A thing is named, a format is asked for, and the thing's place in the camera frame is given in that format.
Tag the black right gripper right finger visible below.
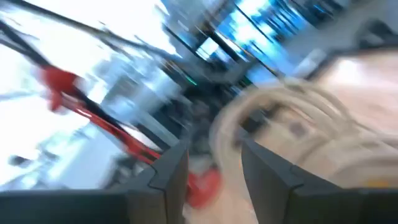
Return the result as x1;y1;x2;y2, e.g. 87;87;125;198
240;139;398;224

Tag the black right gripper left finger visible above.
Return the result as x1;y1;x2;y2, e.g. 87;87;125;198
0;139;190;224

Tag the beige USB cable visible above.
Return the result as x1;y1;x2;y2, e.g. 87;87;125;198
210;79;398;189

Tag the red round lamp base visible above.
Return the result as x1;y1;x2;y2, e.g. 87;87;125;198
185;169;222;208

